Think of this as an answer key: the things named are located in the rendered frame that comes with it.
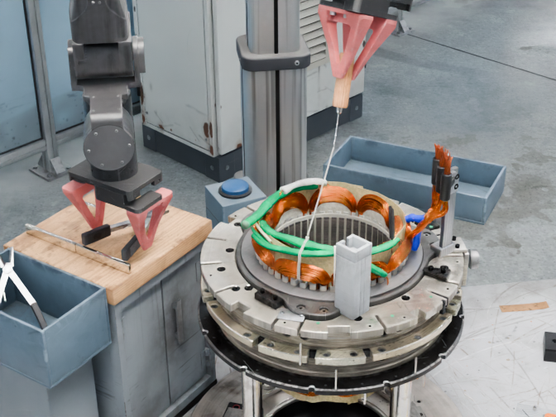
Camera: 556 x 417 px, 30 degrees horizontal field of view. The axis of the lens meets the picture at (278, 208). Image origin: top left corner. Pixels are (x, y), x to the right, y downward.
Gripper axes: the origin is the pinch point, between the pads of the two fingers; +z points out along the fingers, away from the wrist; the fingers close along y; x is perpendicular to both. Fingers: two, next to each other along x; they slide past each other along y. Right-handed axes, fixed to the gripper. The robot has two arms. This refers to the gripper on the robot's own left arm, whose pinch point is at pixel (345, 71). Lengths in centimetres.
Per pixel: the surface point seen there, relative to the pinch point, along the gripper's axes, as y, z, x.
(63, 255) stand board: -12.9, 31.0, 29.0
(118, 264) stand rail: -10.0, 29.6, 21.0
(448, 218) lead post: 15.5, 14.7, -7.3
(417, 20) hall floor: 322, -6, 259
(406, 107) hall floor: 248, 29, 193
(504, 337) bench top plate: 54, 38, 5
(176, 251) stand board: -1.0, 28.2, 21.3
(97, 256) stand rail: -10.9, 29.8, 24.5
